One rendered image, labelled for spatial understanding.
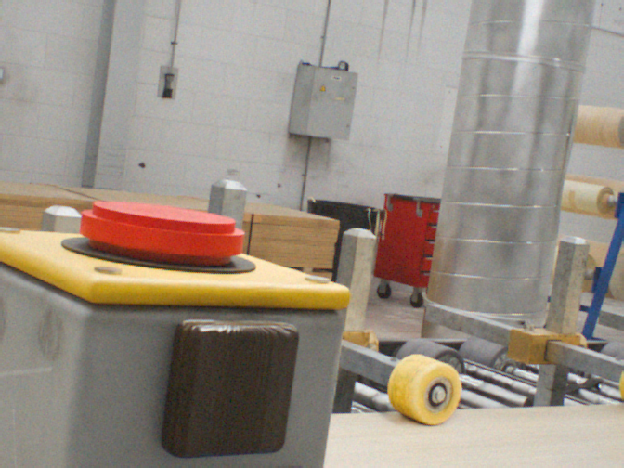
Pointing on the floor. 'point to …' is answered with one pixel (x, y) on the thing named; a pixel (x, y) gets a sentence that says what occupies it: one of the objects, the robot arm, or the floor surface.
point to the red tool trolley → (407, 244)
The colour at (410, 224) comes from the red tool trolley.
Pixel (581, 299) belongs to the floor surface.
